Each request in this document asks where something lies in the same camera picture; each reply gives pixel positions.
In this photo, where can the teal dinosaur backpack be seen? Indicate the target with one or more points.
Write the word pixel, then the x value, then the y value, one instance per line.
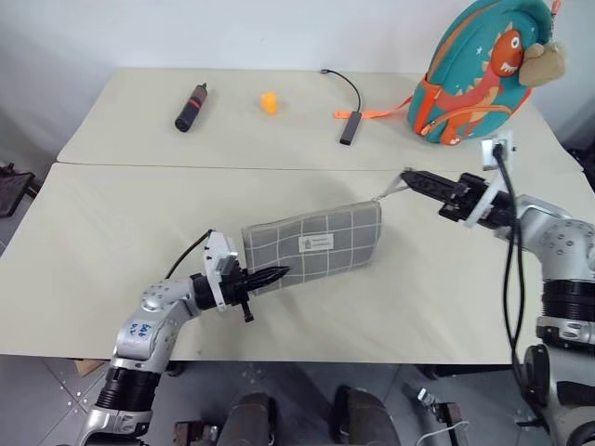
pixel 469 88

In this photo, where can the brown cardboard piece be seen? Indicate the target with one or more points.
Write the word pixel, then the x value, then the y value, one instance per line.
pixel 88 367

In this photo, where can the grey plaid pouch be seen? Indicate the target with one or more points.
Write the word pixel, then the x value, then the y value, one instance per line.
pixel 316 244

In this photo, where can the small orange toy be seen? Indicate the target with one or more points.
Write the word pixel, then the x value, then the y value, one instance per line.
pixel 269 103

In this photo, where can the black and red cylinder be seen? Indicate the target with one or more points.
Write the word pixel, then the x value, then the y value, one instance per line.
pixel 191 107

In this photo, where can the brown plush toy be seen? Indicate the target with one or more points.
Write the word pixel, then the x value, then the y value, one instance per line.
pixel 541 62

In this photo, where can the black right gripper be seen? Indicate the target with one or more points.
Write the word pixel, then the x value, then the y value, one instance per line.
pixel 465 197

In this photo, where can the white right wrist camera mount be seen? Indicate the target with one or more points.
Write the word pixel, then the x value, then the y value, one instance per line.
pixel 485 200

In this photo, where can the metal clamp bracket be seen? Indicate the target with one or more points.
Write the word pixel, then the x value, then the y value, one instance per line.
pixel 437 409

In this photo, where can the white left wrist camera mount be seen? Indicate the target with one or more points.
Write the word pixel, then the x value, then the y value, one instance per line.
pixel 218 260

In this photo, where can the dark rounded shape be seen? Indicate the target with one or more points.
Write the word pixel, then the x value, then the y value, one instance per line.
pixel 253 418
pixel 365 415

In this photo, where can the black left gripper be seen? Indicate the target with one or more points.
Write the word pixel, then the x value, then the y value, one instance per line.
pixel 236 290

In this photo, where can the dark rusty block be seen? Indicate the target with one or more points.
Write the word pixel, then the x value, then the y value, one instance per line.
pixel 195 433

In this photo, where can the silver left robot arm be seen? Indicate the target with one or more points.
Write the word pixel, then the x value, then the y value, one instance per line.
pixel 153 325

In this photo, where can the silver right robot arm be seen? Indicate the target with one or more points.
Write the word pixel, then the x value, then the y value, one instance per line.
pixel 562 260

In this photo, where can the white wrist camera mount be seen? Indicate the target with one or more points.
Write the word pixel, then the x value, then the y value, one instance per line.
pixel 485 200
pixel 218 260

